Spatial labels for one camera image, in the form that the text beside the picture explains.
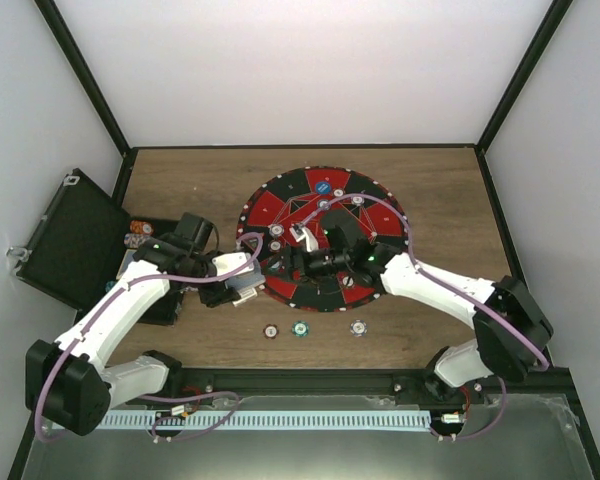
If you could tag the black poker chip case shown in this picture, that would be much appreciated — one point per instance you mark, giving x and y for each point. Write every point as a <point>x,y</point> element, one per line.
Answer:
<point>77,247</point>

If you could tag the perforated light blue rail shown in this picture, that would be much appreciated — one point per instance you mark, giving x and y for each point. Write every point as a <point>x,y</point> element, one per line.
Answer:
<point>377,420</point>

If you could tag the card box in case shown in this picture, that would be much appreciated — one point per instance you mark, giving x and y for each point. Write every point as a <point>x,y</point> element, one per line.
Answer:
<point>127,259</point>

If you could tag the teal chip seat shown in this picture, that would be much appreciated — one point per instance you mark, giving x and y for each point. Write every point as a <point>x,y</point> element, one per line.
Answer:
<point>323,205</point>

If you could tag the blue orange chip stack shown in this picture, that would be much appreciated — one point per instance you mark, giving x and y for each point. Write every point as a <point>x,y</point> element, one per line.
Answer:
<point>358,328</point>

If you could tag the blue white chip seat three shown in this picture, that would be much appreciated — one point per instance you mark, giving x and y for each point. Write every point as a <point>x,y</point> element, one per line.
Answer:
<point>276,230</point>

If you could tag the blue small blind button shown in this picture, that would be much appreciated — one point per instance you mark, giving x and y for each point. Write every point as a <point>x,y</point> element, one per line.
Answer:
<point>322,187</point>

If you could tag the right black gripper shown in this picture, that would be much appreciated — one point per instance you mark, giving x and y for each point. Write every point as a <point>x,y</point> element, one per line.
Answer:
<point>290,254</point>

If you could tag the black front mounting rail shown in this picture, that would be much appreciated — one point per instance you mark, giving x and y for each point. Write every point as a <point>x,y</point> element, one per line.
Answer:
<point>404,386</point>

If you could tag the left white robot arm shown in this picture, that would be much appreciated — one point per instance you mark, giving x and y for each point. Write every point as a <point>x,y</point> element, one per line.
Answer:
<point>69,383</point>

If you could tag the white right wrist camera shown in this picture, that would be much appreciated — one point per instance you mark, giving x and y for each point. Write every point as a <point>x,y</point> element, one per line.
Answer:
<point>304,238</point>

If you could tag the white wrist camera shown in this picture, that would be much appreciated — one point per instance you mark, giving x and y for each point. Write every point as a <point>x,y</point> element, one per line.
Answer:
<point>304,238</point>
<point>232,264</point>

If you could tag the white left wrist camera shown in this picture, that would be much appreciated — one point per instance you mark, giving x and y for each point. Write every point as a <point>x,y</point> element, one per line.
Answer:
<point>232,264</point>

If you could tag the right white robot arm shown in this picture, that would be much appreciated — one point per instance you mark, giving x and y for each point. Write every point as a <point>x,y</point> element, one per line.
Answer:
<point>510,329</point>

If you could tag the brown 100 chip stack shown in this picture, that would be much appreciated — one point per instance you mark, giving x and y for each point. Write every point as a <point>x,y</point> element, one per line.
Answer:
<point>270,331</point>

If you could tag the teal chip stack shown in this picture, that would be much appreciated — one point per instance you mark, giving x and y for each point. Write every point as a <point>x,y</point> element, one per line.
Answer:
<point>300,329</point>

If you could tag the chips in case top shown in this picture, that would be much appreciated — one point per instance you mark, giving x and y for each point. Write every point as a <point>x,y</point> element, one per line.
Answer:
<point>139,232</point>

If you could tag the round red black poker mat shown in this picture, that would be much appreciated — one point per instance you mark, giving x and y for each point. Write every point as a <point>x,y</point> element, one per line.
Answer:
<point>288,199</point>

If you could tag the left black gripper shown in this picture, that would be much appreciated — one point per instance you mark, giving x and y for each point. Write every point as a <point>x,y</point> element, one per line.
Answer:
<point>218,296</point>

